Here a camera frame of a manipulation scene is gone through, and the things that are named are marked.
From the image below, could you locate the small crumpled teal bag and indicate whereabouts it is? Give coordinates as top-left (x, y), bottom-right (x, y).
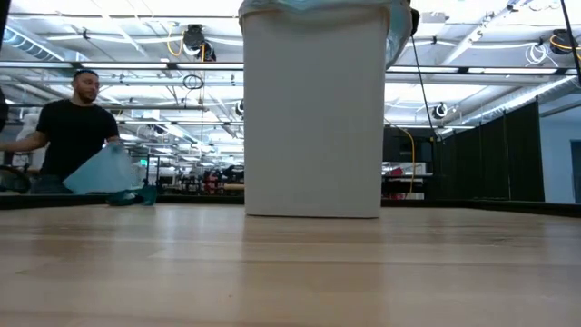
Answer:
top-left (106, 184), bottom-right (159, 208)

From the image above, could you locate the white plastic trash bin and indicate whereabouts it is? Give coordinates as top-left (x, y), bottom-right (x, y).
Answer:
top-left (239, 6), bottom-right (391, 219)

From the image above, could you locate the yellow hanging cable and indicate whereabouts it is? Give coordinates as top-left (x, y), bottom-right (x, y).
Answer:
top-left (165, 25), bottom-right (186, 58)
top-left (384, 118), bottom-right (417, 196)

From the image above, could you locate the thin black hanging cable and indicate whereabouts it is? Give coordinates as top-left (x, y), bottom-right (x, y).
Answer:
top-left (559, 0), bottom-right (581, 85)
top-left (410, 35), bottom-right (438, 137)

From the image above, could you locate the distant black shelving frame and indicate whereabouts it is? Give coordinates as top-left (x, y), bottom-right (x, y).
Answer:
top-left (120, 145), bottom-right (214, 190)

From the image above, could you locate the light blue bag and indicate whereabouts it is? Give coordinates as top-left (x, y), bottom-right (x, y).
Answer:
top-left (238, 0), bottom-right (414, 70)
top-left (63, 143), bottom-right (144, 194)

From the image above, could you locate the ceiling light rail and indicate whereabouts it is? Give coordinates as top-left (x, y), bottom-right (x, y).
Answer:
top-left (0, 60), bottom-right (581, 76)

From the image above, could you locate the black partition screen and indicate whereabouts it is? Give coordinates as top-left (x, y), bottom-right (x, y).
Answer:
top-left (433, 97), bottom-right (546, 203)

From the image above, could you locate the silver ventilation duct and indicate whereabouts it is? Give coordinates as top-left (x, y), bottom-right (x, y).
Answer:
top-left (0, 25), bottom-right (92, 83)
top-left (447, 74), bottom-right (581, 126)

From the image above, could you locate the person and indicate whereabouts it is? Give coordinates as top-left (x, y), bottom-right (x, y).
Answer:
top-left (0, 68), bottom-right (122, 195)

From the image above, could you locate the black hanging cable loop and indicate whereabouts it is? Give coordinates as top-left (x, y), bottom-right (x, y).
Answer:
top-left (182, 74), bottom-right (205, 91)

